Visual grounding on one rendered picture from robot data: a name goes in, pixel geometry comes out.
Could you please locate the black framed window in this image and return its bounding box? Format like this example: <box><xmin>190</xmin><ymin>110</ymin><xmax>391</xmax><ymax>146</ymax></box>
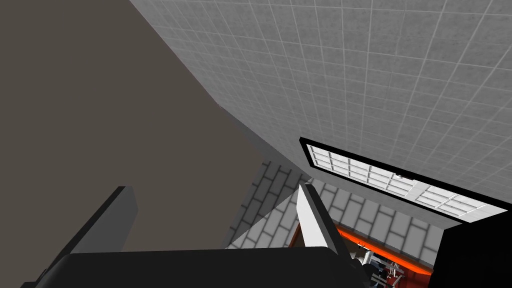
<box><xmin>299</xmin><ymin>137</ymin><xmax>512</xmax><ymax>225</ymax></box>

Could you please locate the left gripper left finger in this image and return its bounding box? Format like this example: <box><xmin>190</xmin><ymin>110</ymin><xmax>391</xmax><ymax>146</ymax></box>
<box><xmin>46</xmin><ymin>185</ymin><xmax>139</xmax><ymax>276</ymax></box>

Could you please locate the black cabinet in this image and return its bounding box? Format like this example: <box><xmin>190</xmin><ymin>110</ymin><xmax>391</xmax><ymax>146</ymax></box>
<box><xmin>427</xmin><ymin>209</ymin><xmax>512</xmax><ymax>288</ymax></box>

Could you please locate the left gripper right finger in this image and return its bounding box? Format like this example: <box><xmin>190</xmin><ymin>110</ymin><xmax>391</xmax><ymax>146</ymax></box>
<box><xmin>295</xmin><ymin>183</ymin><xmax>352</xmax><ymax>259</ymax></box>

